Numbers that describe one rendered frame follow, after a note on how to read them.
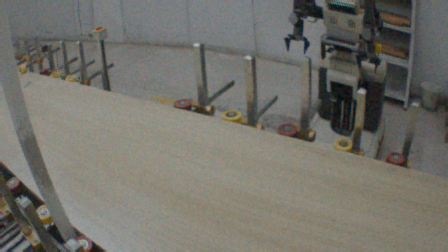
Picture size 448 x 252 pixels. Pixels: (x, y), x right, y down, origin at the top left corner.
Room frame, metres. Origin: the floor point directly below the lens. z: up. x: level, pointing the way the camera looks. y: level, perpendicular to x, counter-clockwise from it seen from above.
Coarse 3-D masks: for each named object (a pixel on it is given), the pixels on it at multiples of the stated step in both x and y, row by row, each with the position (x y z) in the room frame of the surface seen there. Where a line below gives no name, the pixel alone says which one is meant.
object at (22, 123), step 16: (0, 0) 0.74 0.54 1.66; (0, 16) 0.74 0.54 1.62; (0, 32) 0.73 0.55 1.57; (0, 48) 0.72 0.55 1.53; (0, 64) 0.72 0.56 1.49; (16, 80) 0.74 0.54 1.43; (16, 96) 0.73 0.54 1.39; (16, 112) 0.72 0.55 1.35; (16, 128) 0.73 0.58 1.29; (32, 128) 0.75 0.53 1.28; (32, 144) 0.74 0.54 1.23; (32, 160) 0.72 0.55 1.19; (48, 176) 0.75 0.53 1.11; (48, 192) 0.73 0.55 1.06; (48, 208) 0.73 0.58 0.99; (64, 224) 0.73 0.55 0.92; (64, 240) 0.74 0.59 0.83
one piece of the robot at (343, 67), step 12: (324, 12) 2.07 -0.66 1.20; (336, 12) 2.02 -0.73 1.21; (360, 12) 1.99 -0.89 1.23; (324, 24) 2.09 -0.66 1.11; (336, 24) 2.03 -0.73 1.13; (348, 24) 1.99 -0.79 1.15; (360, 24) 1.94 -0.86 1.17; (336, 60) 2.03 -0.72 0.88; (348, 60) 2.01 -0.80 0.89; (336, 72) 2.02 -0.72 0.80; (348, 72) 1.99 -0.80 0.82; (360, 72) 2.01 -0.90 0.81; (348, 84) 1.95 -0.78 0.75; (360, 84) 2.04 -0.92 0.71
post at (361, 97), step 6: (360, 90) 1.17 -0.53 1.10; (360, 96) 1.16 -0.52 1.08; (360, 102) 1.16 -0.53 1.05; (360, 108) 1.16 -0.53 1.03; (360, 114) 1.15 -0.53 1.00; (360, 120) 1.15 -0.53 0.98; (354, 126) 1.17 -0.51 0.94; (360, 126) 1.15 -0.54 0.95; (354, 132) 1.16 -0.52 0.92; (360, 132) 1.15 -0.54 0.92; (354, 138) 1.16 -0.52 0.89; (360, 138) 1.15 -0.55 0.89; (354, 144) 1.16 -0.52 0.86; (354, 150) 1.16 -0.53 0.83
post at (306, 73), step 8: (304, 56) 1.32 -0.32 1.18; (304, 64) 1.30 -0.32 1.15; (304, 72) 1.30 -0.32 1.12; (304, 80) 1.30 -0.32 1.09; (304, 88) 1.30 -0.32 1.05; (304, 96) 1.30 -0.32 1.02; (304, 104) 1.30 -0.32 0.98; (304, 112) 1.30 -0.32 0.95; (304, 120) 1.30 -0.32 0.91; (304, 128) 1.30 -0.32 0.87
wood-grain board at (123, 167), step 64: (0, 128) 1.49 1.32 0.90; (64, 128) 1.41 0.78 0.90; (128, 128) 1.36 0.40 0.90; (192, 128) 1.32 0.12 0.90; (256, 128) 1.28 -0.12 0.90; (64, 192) 0.92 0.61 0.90; (128, 192) 0.93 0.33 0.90; (192, 192) 0.93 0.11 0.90; (256, 192) 0.90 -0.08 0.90; (320, 192) 0.86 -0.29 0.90; (384, 192) 0.80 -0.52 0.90
